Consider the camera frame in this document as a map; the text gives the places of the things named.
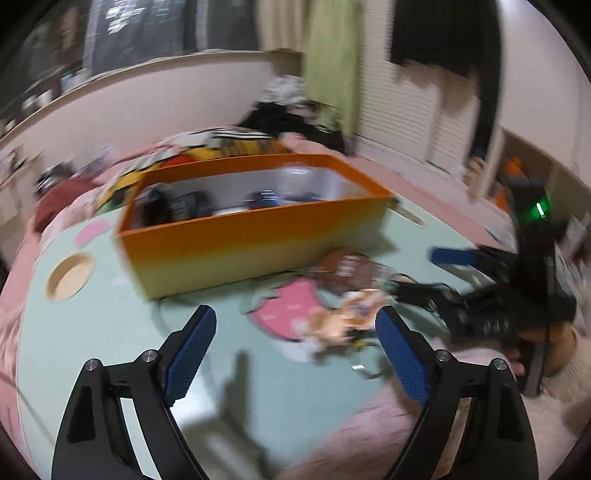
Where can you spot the dark red cushion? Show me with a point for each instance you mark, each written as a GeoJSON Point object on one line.
{"type": "Point", "coordinates": [58, 198]}

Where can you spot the orange cardboard box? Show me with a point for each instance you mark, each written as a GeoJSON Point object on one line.
{"type": "Point", "coordinates": [237, 244]}

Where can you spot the pink blanket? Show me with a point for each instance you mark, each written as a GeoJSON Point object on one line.
{"type": "Point", "coordinates": [14, 292]}

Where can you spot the blue tin box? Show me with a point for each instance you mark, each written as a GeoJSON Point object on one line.
{"type": "Point", "coordinates": [263, 199]}

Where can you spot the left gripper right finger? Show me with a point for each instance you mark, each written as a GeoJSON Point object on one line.
{"type": "Point", "coordinates": [497, 442]}

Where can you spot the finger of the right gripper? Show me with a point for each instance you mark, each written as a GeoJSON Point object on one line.
{"type": "Point", "coordinates": [460, 257]}

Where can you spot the black fuzzy slipper toy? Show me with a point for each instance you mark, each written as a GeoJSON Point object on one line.
{"type": "Point", "coordinates": [162, 204]}

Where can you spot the black clothes pile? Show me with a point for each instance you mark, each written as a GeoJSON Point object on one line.
{"type": "Point", "coordinates": [275, 119]}

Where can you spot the cartoon printed pillow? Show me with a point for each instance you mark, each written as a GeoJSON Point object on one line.
{"type": "Point", "coordinates": [187, 147]}

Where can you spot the green hanging cloth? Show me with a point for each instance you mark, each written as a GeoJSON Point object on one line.
{"type": "Point", "coordinates": [332, 63]}

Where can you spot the duck figurine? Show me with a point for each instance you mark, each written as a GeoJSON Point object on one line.
{"type": "Point", "coordinates": [346, 324]}

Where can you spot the brown card pack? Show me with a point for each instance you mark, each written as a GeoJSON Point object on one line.
{"type": "Point", "coordinates": [343, 271]}

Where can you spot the person right hand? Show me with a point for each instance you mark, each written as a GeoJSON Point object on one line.
{"type": "Point", "coordinates": [560, 341]}

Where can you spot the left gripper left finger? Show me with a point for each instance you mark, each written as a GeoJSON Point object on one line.
{"type": "Point", "coordinates": [93, 441]}

